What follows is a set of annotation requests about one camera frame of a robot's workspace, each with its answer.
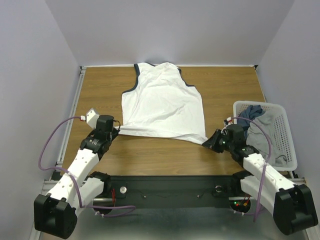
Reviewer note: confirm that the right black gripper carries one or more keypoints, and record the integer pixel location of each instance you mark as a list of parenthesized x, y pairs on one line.
[(216, 141)]

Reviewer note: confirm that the white graphic tank top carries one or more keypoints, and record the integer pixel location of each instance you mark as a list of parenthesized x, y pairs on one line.
[(162, 105)]

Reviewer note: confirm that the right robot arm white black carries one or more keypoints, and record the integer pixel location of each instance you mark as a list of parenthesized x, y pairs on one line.
[(291, 205)]

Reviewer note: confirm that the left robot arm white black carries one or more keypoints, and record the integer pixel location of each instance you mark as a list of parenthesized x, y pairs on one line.
[(57, 212)]

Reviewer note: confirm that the grey tank top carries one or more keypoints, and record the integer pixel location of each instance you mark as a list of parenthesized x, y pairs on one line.
[(257, 139)]

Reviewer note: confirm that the navy blue tank top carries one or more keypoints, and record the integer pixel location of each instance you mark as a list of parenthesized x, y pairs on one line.
[(250, 113)]

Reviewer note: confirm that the white plastic laundry basket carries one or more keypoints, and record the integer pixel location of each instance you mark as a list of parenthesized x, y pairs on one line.
[(282, 137)]

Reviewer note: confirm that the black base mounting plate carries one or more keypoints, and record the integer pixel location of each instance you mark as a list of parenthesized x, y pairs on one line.
[(193, 191)]

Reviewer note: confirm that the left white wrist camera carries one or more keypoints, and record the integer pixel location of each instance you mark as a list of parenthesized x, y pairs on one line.
[(90, 118)]

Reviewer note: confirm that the aluminium frame rail left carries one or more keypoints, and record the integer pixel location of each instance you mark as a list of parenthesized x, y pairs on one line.
[(62, 151)]

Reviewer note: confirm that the aluminium frame rail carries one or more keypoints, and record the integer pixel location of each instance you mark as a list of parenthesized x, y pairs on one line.
[(49, 184), (62, 151)]

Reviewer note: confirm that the aluminium frame rail front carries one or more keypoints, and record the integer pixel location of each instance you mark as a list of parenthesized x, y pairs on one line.
[(49, 184)]

